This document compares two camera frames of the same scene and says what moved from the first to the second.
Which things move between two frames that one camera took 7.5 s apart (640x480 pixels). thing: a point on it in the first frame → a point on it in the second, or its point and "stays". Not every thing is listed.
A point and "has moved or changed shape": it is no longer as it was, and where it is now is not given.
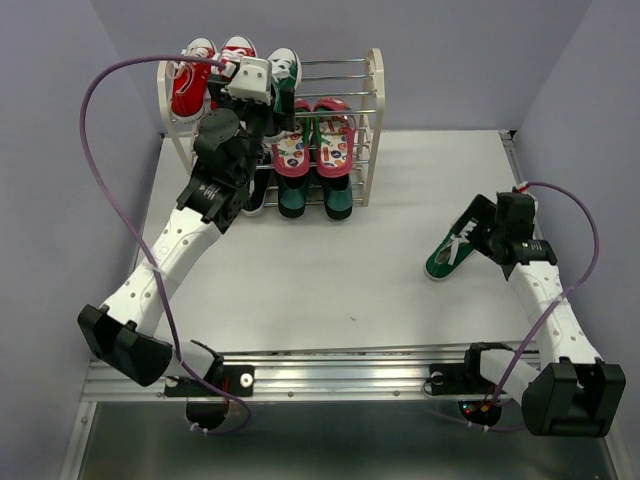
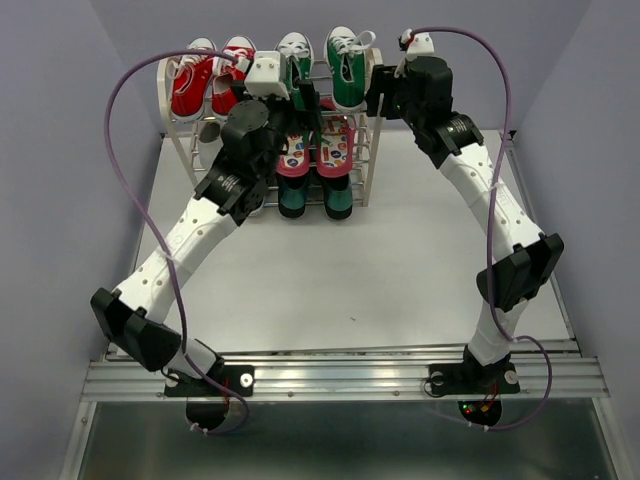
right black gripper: x=482 y=209 → x=388 y=81
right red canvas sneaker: x=230 y=53 stays
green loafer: x=338 y=196 stays
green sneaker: x=451 y=252 → x=346 y=57
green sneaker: x=286 y=73 has moved or changed shape
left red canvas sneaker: x=192 y=81 stays
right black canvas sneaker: x=257 y=193 stays
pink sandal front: x=291 y=155 stays
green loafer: x=292 y=194 stays
